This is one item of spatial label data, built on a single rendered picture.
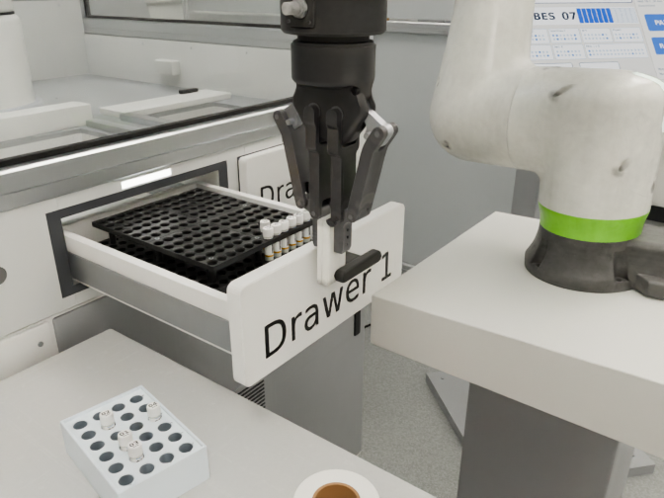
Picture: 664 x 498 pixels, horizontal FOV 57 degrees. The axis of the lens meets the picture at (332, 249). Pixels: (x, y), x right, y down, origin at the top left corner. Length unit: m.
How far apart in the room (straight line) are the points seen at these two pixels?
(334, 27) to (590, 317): 0.43
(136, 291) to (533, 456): 0.56
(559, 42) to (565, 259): 0.75
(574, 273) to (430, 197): 1.79
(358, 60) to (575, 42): 0.98
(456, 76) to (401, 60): 1.69
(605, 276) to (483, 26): 0.34
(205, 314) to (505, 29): 0.50
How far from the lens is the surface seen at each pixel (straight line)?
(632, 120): 0.75
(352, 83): 0.53
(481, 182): 2.43
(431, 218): 2.57
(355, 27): 0.52
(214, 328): 0.63
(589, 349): 0.68
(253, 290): 0.56
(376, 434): 1.81
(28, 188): 0.78
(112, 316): 0.88
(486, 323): 0.70
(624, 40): 1.54
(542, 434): 0.88
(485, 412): 0.90
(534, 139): 0.77
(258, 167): 0.98
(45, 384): 0.78
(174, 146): 0.89
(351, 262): 0.63
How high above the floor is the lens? 1.18
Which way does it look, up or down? 24 degrees down
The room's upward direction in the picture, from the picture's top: straight up
